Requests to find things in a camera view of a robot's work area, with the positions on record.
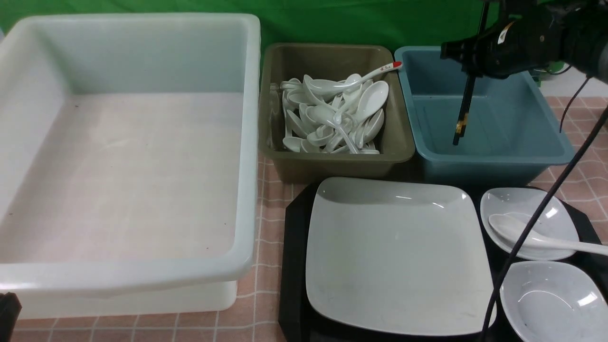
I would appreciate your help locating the pink checkered tablecloth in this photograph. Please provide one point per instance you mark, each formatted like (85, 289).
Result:
(253, 317)

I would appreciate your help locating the white spoon right top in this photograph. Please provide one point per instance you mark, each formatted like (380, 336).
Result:
(366, 104)

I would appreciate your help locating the black plastic serving tray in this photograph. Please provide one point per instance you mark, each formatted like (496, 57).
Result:
(299, 322)

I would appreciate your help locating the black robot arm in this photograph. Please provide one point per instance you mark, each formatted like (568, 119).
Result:
(584, 45)

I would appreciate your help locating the black chopstick gold tip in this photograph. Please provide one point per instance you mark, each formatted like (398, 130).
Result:
(464, 109)

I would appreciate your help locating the large white square plate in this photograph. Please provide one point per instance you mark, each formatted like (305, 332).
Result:
(397, 257)

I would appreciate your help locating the white spoon red handle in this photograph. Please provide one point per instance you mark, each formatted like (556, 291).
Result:
(327, 87)

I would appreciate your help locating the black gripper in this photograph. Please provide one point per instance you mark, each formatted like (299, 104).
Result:
(512, 44)

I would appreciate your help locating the large white plastic tub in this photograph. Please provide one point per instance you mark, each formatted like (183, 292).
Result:
(128, 162)

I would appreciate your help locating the white ceramic soup spoon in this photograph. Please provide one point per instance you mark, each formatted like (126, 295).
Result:
(512, 229)

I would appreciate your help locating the blue plastic bin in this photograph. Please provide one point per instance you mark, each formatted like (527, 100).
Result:
(511, 135)

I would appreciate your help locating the pile of white spoons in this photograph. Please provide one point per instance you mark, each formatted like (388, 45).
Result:
(303, 127)

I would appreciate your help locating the black object bottom left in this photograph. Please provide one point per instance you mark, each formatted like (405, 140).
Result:
(10, 308)

